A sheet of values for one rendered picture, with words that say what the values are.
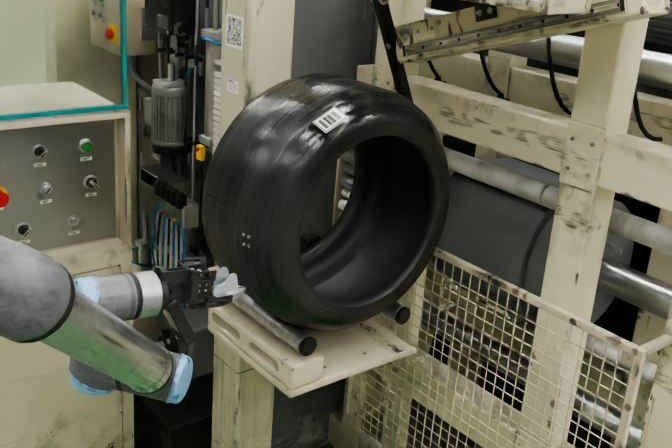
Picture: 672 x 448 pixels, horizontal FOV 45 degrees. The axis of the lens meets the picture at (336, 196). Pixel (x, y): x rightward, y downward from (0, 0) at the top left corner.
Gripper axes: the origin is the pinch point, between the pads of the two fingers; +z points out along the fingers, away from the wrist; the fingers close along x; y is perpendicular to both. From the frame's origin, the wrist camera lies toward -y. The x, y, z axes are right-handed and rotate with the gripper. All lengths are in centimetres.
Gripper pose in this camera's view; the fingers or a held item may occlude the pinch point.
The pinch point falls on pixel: (239, 292)
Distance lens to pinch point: 176.6
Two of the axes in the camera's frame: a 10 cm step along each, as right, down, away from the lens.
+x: -6.1, -3.0, 7.3
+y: 1.7, -9.5, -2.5
